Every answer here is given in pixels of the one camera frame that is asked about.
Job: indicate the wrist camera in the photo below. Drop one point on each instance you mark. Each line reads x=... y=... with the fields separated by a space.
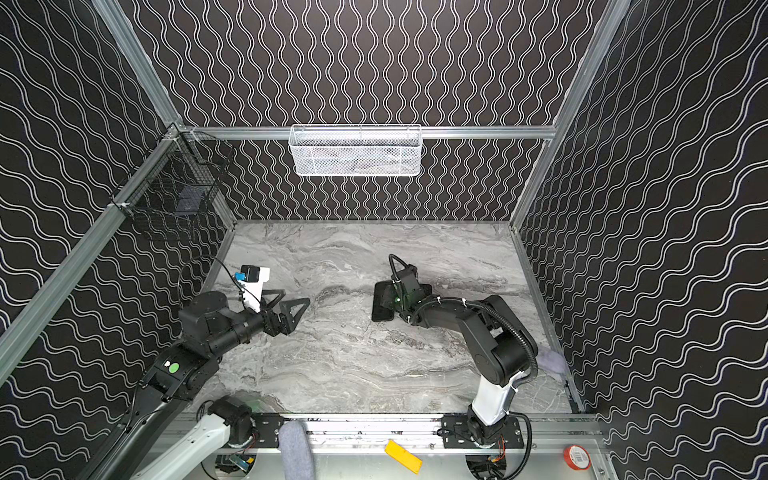
x=408 y=278
x=250 y=280

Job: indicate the aluminium front rail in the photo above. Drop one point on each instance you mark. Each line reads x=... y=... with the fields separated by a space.
x=369 y=433

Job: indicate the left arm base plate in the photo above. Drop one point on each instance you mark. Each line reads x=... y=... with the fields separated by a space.
x=253 y=432

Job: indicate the yellow tag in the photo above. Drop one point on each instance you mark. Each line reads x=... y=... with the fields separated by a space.
x=402 y=456

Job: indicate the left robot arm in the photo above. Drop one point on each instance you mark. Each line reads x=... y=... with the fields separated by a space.
x=210 y=329

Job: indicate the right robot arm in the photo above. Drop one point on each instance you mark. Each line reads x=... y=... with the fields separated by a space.
x=503 y=351

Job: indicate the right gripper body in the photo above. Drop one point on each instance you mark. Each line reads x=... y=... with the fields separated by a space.
x=399 y=301

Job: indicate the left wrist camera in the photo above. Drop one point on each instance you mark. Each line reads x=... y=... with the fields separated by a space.
x=250 y=280

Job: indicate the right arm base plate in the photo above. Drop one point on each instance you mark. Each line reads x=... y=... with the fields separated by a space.
x=462 y=431

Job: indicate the white wire basket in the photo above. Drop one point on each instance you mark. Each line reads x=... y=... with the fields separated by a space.
x=356 y=150

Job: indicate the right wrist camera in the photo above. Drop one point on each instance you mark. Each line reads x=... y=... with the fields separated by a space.
x=408 y=278

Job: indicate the black wire basket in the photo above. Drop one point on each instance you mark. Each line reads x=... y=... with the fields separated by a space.
x=179 y=196

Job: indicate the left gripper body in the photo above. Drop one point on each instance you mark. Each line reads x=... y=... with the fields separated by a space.
x=271 y=319

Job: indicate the red tape roll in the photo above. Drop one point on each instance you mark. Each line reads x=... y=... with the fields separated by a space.
x=577 y=458

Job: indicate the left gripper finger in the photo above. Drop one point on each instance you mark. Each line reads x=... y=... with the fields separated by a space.
x=290 y=314
x=270 y=298

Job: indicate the black phone case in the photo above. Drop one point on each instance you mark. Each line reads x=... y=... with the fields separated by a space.
x=381 y=303

